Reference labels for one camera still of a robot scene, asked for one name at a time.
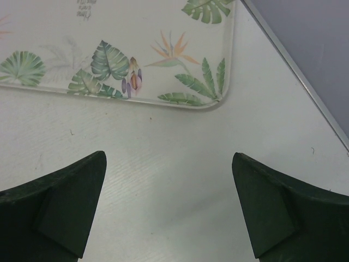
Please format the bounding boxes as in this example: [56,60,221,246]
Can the aluminium frame rail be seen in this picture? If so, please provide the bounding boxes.
[243,1,348,147]

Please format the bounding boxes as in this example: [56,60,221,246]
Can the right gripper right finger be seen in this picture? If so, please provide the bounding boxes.
[232,153,348,261]

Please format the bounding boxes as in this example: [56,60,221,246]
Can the floral serving tray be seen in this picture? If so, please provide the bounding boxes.
[1,1,236,109]

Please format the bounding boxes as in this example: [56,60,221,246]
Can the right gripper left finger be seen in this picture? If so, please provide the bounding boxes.
[1,151,107,261]

